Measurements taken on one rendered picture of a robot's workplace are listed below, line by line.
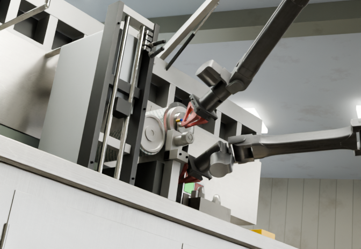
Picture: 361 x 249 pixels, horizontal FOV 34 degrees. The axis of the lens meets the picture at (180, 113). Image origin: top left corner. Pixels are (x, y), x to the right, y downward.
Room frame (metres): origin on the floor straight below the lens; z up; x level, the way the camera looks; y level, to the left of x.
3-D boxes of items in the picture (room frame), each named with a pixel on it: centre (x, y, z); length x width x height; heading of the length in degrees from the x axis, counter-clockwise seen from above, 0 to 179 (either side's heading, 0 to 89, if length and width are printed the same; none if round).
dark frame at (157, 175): (1.91, 0.14, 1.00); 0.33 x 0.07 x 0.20; 45
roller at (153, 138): (1.83, 0.17, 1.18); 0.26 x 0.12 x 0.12; 45
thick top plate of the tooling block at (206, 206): (2.07, -0.02, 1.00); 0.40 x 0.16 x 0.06; 45
